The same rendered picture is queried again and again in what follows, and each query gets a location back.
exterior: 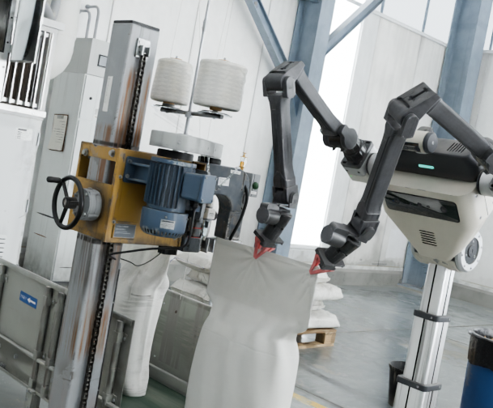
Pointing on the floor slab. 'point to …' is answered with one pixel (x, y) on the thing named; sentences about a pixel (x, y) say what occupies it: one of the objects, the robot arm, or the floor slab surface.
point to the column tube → (66, 390)
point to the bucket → (394, 378)
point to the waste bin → (490, 370)
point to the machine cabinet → (8, 159)
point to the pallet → (325, 337)
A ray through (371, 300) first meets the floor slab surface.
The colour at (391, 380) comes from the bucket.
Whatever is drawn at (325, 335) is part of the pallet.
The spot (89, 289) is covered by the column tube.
